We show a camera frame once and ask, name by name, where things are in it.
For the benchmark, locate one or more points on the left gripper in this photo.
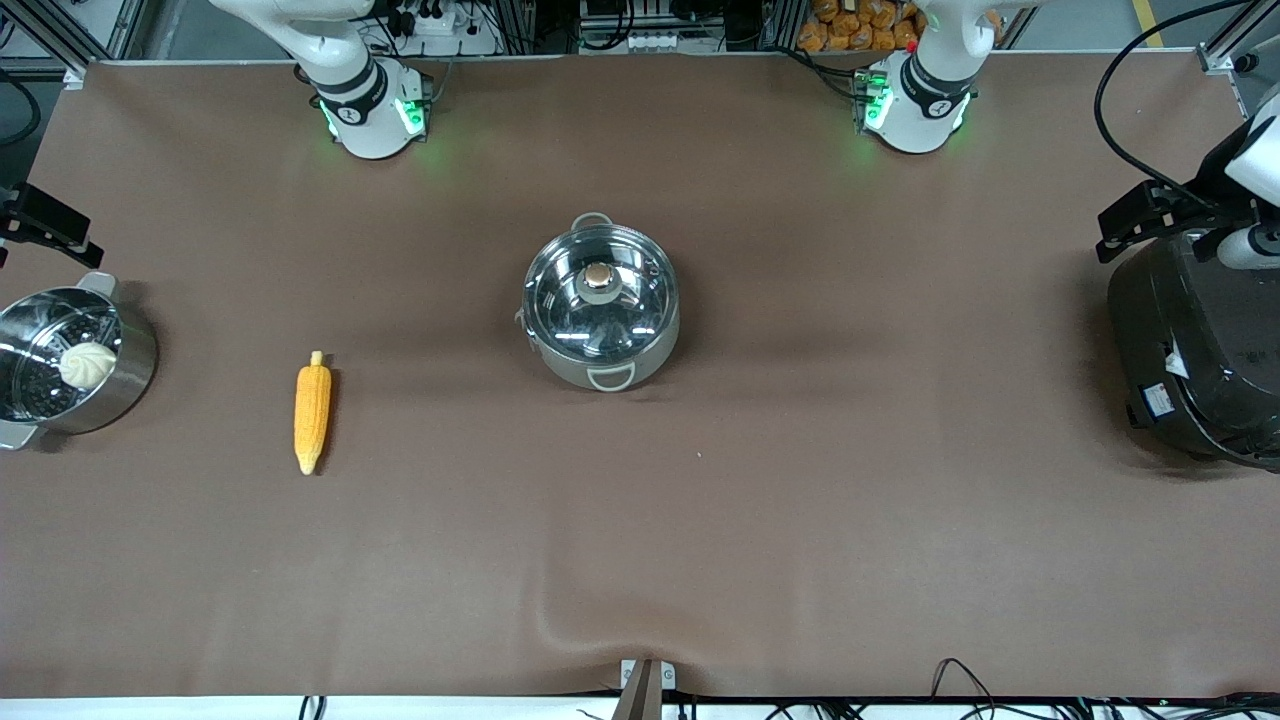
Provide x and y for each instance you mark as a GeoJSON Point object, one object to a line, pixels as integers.
{"type": "Point", "coordinates": [1192, 213]}

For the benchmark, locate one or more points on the yellow corn cob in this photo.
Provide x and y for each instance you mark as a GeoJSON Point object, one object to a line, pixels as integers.
{"type": "Point", "coordinates": [312, 410]}

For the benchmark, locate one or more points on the glass lid with copper knob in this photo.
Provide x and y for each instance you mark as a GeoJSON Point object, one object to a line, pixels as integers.
{"type": "Point", "coordinates": [600, 310]}

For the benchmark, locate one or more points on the steel steamer pot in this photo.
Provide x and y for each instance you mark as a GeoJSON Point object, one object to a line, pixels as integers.
{"type": "Point", "coordinates": [125, 385]}

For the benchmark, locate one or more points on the white steamed bun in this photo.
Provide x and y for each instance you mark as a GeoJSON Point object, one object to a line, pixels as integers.
{"type": "Point", "coordinates": [88, 365]}

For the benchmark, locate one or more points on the black rice cooker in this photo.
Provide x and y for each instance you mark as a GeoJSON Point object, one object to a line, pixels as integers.
{"type": "Point", "coordinates": [1210, 360]}

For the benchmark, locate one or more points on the bag of orange snacks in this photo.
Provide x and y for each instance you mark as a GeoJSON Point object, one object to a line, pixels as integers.
{"type": "Point", "coordinates": [855, 28]}

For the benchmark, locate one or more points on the white power strip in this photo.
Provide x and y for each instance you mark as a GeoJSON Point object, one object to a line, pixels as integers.
{"type": "Point", "coordinates": [432, 20]}

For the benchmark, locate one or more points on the aluminium frame profile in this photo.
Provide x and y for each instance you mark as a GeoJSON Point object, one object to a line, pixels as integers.
{"type": "Point", "coordinates": [70, 30]}
{"type": "Point", "coordinates": [1240, 40]}

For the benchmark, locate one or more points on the metal bracket with screws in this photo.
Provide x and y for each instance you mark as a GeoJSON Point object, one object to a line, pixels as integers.
{"type": "Point", "coordinates": [647, 680]}

